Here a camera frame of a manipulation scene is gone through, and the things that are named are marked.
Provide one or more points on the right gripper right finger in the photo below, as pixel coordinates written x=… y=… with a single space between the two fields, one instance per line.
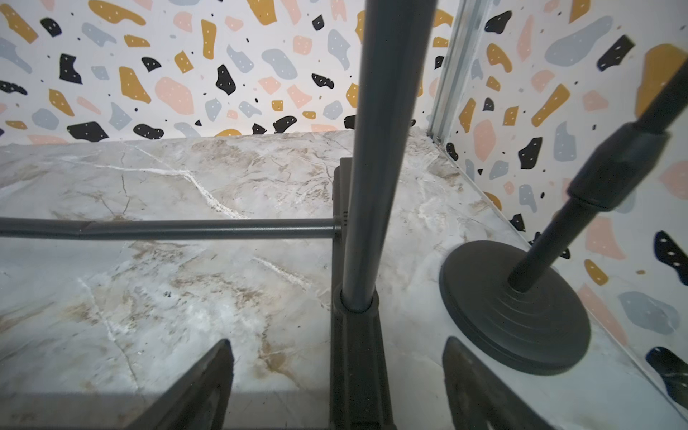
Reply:
x=478 y=399

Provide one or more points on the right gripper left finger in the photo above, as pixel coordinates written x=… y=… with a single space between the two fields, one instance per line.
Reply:
x=199 y=399

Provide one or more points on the black clothes rack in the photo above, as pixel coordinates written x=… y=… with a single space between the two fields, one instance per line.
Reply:
x=396 y=35

